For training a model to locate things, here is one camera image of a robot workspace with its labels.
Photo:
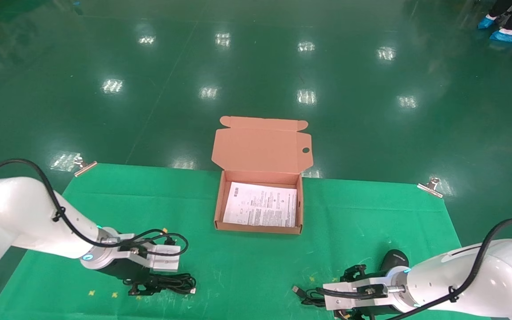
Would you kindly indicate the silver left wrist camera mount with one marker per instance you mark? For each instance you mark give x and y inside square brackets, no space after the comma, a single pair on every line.
[162,257]

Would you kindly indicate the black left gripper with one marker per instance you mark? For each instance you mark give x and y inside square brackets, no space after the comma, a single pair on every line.
[127,269]

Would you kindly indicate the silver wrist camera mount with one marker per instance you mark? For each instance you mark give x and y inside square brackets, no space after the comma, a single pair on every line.
[349,298]
[162,257]

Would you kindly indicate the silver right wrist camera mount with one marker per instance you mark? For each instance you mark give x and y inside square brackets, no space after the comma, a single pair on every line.
[349,298]

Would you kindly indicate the blue shoe cover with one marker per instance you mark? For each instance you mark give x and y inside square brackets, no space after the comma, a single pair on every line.
[508,36]
[487,22]

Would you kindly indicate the green table mat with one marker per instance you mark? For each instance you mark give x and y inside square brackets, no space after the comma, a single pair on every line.
[247,262]

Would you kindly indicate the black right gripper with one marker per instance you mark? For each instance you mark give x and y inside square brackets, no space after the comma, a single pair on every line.
[378,312]

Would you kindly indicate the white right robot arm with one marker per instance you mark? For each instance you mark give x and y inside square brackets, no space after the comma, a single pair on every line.
[482,280]

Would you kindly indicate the white printed paper leaflet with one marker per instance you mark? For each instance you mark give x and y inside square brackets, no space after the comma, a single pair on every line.
[260,205]

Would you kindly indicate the open orange cardboard box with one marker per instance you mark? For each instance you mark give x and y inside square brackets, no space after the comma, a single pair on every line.
[260,146]

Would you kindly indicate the metal binder clip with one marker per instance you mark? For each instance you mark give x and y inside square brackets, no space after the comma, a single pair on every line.
[85,166]
[431,186]

